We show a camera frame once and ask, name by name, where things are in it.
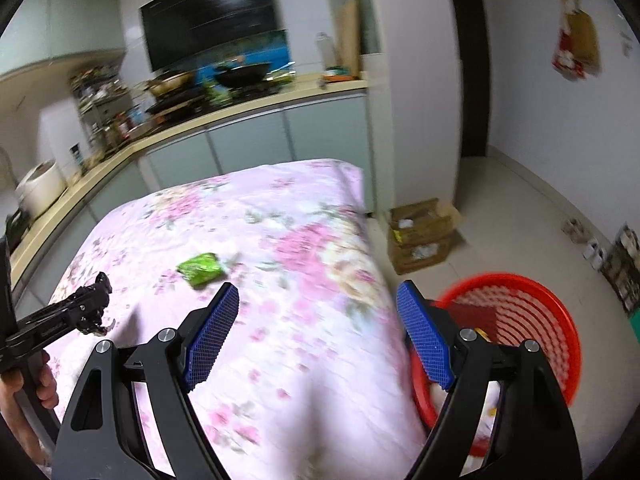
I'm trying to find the wall cabinet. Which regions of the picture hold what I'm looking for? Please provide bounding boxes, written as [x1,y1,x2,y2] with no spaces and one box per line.
[0,0,127,81]

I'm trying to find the black gas stove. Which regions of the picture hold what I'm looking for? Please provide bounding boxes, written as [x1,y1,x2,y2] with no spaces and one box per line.
[220,79,297,102]

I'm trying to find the kitchen counter with cabinets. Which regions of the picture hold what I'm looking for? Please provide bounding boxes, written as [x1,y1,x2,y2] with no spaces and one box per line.
[0,77,375,306]

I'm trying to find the wooden cutting board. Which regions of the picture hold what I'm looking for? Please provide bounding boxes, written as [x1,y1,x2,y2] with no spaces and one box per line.
[336,0,362,79]

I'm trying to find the green snack wrapper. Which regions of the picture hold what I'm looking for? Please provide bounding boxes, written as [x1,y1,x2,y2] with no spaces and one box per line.
[177,252,226,290]

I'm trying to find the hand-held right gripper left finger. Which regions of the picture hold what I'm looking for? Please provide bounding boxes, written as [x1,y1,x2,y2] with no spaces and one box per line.
[50,281,241,480]

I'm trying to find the metal spice rack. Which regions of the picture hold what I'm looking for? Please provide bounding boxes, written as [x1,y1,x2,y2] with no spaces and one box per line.
[70,66,132,152]

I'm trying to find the black wok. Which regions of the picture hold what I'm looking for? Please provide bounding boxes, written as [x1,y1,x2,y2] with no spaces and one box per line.
[214,61,274,89]

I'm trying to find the frosted glass door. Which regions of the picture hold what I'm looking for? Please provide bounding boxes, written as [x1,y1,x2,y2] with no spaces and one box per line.
[322,0,381,56]

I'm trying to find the black range hood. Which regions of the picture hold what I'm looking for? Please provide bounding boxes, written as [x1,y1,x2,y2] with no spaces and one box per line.
[139,0,281,74]

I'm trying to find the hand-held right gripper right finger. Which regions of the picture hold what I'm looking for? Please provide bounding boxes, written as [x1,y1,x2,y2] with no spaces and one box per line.
[396,280,584,480]

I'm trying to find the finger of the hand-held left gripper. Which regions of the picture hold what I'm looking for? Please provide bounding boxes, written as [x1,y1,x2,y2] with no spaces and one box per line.
[47,271,113,313]
[70,307,119,337]

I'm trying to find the dark patterned box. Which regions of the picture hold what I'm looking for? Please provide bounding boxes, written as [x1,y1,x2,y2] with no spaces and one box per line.
[601,223,640,314]

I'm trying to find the brown hanging bag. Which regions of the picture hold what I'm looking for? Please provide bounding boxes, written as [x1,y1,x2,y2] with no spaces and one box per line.
[565,10,601,79]

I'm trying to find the red hanging bag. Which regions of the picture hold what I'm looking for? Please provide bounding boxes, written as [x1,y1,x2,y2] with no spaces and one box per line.
[552,0,589,81]

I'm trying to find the black induction cooker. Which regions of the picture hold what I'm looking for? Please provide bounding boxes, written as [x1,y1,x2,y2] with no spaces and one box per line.
[149,94,206,117]

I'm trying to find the pink floral blanket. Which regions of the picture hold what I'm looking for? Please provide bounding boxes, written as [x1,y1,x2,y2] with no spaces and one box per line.
[47,158,437,480]

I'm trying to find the frying pan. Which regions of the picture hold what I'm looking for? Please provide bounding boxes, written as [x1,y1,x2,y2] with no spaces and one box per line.
[145,70,197,99]

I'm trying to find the red plastic basket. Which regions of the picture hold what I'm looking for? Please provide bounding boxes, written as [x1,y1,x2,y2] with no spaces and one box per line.
[407,272,584,457]

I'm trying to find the person's left hand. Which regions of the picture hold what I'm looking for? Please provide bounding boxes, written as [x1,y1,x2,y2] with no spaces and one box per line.
[0,349,60,461]

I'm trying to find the white rice cooker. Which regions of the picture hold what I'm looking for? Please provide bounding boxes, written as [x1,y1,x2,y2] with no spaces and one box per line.
[15,160,69,219]

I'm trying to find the small white jars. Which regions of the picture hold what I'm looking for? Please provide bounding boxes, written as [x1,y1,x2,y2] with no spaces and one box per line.
[562,217,609,269]

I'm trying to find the cardboard box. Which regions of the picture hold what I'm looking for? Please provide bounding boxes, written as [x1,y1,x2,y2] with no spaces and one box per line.
[387,198,464,275]

